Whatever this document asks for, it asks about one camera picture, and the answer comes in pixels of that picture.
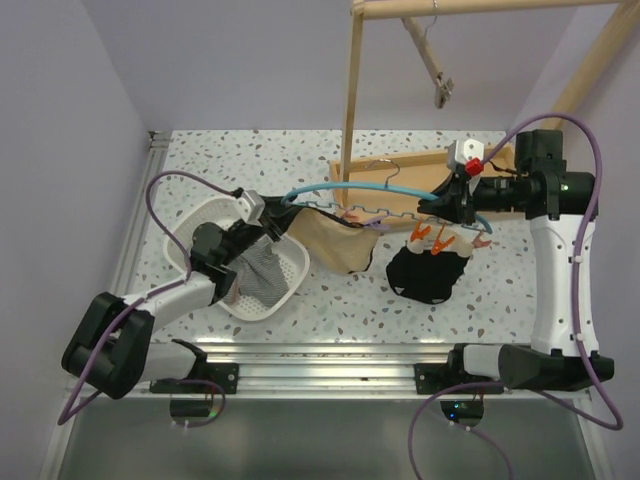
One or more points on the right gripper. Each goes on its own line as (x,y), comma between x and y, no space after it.
(456,199)

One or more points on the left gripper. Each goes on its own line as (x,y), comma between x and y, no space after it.
(277,216)

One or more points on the blue plastic clip hanger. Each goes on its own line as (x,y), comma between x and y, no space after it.
(292,197)

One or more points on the grey striped underwear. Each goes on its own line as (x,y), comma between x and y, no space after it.
(258,275)

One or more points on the beige underwear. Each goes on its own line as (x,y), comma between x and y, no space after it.
(341,247)

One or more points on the black underwear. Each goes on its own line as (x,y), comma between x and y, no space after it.
(417,274)

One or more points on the wooden clip hanger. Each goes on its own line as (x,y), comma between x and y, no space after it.
(443,86)

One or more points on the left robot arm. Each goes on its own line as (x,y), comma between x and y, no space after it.
(225,246)

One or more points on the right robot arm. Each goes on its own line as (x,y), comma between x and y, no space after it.
(561,208)

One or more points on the white perforated plastic basket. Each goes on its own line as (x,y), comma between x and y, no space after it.
(293,256)

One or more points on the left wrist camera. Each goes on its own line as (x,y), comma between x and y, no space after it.
(250,205)

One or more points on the aluminium rail frame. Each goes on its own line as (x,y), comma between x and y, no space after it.
(337,335)

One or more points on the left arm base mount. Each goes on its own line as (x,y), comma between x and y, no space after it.
(214,383)

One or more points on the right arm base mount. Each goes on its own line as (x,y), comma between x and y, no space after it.
(468,407)

